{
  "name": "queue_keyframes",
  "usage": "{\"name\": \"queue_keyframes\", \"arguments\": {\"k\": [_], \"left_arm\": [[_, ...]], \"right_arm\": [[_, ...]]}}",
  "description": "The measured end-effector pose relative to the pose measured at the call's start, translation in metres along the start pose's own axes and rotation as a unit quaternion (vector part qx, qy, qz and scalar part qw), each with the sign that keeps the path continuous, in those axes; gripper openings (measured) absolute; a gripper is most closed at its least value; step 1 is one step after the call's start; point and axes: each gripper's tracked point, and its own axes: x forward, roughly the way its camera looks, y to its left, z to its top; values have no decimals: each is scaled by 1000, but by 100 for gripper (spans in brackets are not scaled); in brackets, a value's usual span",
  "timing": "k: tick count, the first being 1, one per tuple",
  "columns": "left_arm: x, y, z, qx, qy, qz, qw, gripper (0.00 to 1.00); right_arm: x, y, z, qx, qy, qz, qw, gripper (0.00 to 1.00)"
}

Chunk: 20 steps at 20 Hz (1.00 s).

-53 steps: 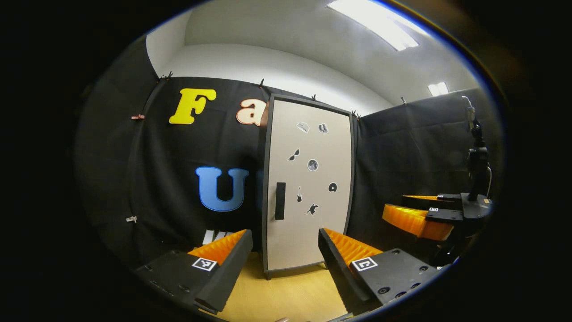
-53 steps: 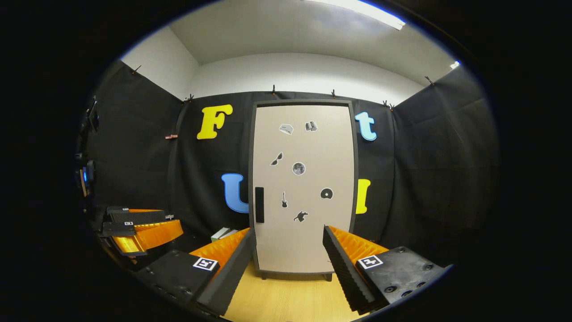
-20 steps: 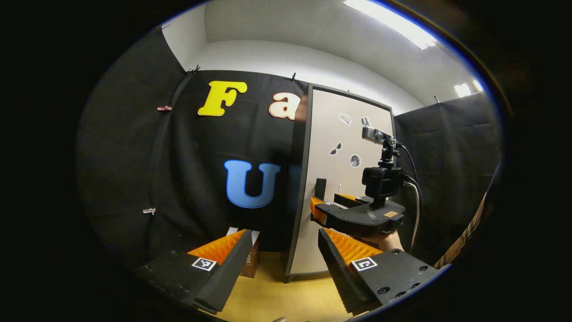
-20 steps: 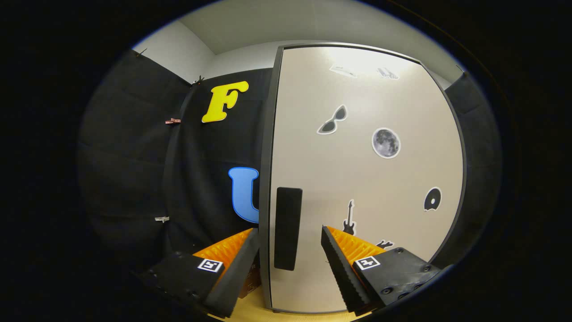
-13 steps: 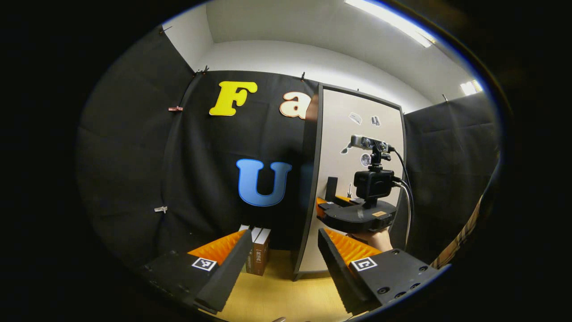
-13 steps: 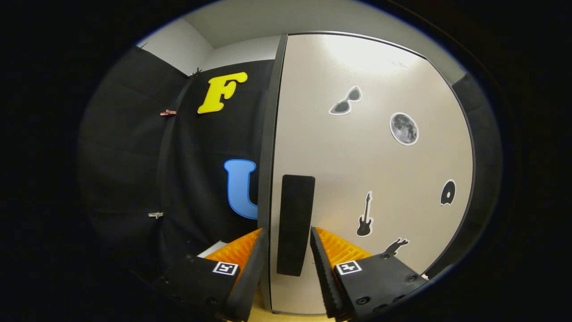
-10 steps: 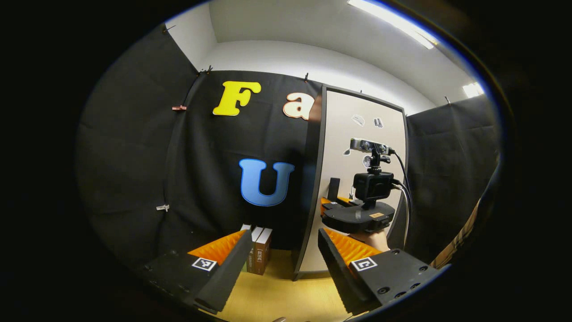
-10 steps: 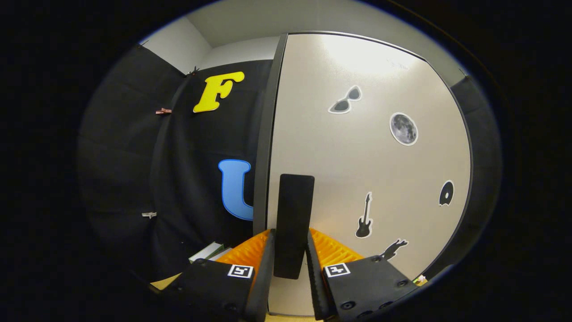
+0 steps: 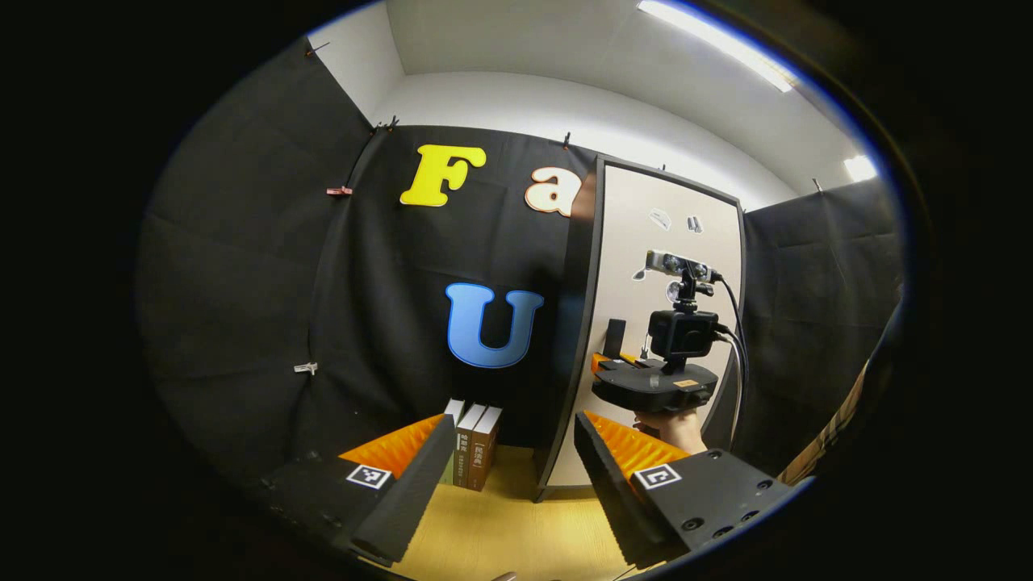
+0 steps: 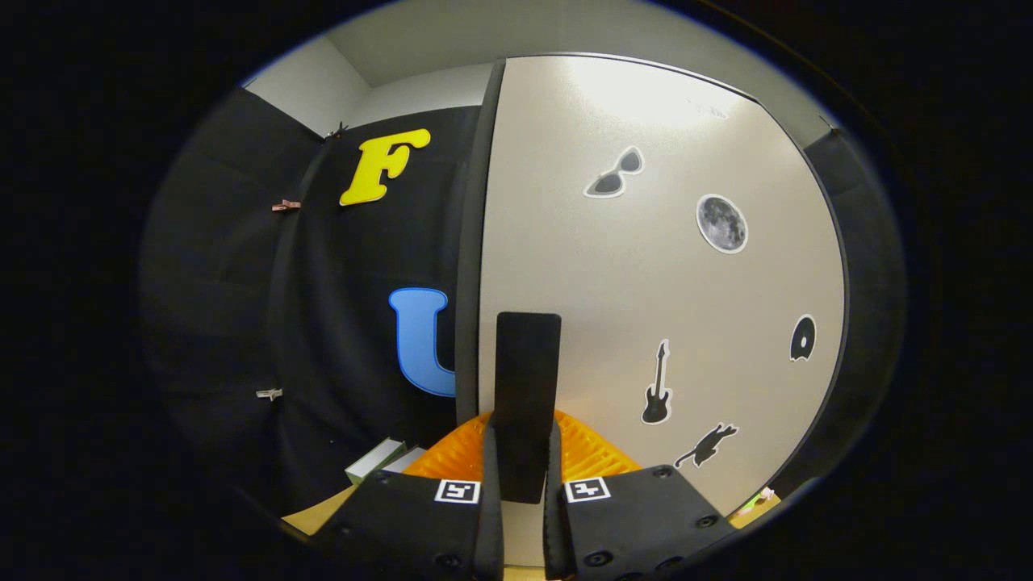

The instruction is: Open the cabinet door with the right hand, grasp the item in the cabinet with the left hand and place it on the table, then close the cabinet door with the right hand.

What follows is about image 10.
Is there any green book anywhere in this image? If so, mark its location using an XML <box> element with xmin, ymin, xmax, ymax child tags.
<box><xmin>345</xmin><ymin>438</ymin><xmax>408</xmax><ymax>485</ymax></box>

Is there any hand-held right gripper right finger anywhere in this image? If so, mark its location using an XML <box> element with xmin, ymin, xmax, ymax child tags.
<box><xmin>542</xmin><ymin>410</ymin><xmax>739</xmax><ymax>581</ymax></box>

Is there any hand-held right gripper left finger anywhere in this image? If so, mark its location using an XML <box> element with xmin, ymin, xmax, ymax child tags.
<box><xmin>311</xmin><ymin>412</ymin><xmax>506</xmax><ymax>581</ymax></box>

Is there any dark framed cabinet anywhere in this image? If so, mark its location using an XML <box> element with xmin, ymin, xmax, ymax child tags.
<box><xmin>454</xmin><ymin>52</ymin><xmax>852</xmax><ymax>517</ymax></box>

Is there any black backdrop cloth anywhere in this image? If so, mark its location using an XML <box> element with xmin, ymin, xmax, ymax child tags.
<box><xmin>137</xmin><ymin>87</ymin><xmax>909</xmax><ymax>517</ymax></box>

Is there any black cabinet door handle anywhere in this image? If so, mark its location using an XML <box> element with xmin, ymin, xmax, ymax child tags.
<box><xmin>494</xmin><ymin>311</ymin><xmax>563</xmax><ymax>505</ymax></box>

